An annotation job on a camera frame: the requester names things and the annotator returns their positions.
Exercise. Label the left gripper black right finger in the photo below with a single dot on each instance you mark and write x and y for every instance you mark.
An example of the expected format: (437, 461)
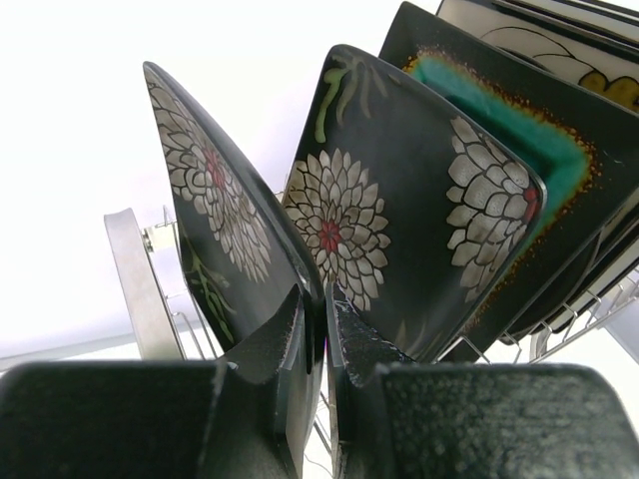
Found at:
(391, 417)

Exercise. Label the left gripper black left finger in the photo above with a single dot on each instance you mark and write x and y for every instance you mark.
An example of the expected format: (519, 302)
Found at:
(150, 414)

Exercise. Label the dark floral square plate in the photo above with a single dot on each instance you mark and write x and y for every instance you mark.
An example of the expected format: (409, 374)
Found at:
(411, 207)

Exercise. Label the black square plate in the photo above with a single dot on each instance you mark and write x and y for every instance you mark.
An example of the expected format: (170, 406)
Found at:
(545, 166)

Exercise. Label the colourful flower plate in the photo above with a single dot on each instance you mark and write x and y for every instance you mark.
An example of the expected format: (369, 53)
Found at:
(593, 44)

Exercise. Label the round silver-rimmed plate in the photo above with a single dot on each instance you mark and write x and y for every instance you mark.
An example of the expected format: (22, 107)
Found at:
(603, 250)

